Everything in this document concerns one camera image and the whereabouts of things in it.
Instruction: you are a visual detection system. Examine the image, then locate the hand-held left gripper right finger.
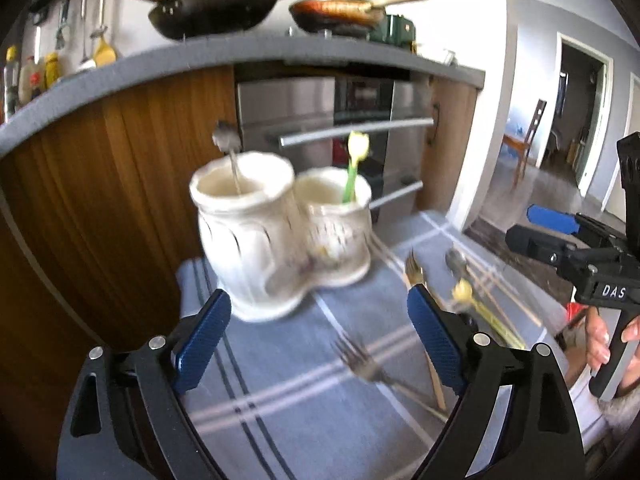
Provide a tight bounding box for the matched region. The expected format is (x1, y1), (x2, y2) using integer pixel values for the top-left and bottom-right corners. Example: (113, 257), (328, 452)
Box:
(406, 284), (586, 480)

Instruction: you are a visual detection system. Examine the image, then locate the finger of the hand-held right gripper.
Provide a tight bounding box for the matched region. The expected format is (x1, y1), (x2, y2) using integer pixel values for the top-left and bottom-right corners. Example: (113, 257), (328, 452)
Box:
(526, 204), (621, 242)
(505, 225), (592, 281)

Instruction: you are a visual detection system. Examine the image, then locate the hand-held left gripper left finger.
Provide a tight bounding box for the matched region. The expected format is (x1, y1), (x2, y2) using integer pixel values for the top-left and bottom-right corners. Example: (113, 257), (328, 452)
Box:
(56, 288), (233, 480)

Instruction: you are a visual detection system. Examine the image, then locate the yellow tulip spoon green handle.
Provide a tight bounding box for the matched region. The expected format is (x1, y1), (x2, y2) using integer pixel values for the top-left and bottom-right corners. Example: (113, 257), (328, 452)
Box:
(451, 280), (528, 351)
(341, 131), (371, 205)

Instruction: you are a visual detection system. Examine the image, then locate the silver fork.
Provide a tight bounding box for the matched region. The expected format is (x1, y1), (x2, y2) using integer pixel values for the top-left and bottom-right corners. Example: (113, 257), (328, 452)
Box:
(331, 332), (450, 422)

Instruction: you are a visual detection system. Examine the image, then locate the silver spoon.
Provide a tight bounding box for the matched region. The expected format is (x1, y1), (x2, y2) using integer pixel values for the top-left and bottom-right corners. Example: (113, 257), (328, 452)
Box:
(445, 249), (481, 291)
(212, 121), (243, 196)

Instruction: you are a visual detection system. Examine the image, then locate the white ceramic utensil holder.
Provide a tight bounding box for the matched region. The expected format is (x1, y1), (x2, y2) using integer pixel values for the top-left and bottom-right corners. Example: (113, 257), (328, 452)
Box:
(189, 151), (373, 322)

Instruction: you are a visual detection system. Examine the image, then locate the person's right forearm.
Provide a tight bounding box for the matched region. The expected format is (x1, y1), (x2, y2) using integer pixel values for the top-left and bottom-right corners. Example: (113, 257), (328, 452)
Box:
(597, 385), (640, 436)

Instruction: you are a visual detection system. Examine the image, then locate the person's right hand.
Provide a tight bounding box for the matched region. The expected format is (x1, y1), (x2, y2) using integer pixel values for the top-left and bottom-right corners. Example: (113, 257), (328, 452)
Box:
(584, 306), (640, 373)

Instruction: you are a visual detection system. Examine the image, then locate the wooden chair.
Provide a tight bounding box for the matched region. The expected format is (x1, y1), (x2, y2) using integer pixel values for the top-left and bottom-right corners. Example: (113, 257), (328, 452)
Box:
(502, 99), (548, 188)

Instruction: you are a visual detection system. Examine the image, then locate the blue striped cloth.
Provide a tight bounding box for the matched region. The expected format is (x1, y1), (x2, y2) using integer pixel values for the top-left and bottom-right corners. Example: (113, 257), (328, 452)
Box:
(175, 210), (608, 480)

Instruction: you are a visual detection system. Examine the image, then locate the narrow wooden base cabinet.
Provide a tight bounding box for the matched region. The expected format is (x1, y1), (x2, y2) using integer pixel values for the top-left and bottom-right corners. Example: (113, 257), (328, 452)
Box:
(425, 77), (481, 211)

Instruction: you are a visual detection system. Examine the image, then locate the wide wooden base cabinet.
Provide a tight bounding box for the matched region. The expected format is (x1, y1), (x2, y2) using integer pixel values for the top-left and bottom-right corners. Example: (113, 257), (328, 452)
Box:
(0, 67), (238, 461)

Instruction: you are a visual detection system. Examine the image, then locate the white container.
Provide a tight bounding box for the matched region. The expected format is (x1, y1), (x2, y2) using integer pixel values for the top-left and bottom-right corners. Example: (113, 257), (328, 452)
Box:
(420, 45), (458, 66)

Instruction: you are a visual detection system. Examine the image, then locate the green box on counter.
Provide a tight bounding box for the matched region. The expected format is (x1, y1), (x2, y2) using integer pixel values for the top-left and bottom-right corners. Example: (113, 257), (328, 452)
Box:
(382, 12), (418, 48)

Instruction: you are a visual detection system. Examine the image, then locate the stainless steel oven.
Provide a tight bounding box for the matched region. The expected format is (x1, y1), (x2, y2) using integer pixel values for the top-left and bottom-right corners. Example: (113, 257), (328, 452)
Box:
(235, 75), (441, 226)

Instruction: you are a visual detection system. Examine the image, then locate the grey kitchen countertop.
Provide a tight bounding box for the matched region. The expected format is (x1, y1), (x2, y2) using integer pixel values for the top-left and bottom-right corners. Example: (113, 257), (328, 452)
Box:
(0, 35), (486, 148)

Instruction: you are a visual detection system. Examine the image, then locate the orange frying pan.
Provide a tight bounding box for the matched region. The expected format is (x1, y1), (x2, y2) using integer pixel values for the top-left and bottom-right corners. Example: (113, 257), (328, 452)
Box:
(288, 0), (431, 36)

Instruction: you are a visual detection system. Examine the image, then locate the metal hanging ladle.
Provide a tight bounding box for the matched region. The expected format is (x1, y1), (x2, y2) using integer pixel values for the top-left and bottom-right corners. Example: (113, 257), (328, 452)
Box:
(76, 0), (98, 72)

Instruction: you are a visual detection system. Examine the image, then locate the row of condiment bottles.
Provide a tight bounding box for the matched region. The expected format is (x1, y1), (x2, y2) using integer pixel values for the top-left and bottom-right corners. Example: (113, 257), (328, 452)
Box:
(2, 45), (62, 122)

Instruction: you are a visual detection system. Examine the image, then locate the metal hanging kitchen tool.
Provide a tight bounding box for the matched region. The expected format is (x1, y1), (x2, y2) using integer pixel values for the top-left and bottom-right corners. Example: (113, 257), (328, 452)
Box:
(54, 0), (72, 52)

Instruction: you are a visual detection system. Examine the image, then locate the white door frame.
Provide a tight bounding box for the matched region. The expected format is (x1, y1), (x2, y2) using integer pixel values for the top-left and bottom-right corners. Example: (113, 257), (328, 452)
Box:
(555, 32), (616, 211)

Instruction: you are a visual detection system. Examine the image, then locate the black wok wooden handle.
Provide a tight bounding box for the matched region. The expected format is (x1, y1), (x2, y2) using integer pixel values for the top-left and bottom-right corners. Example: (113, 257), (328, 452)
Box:
(95, 0), (291, 42)

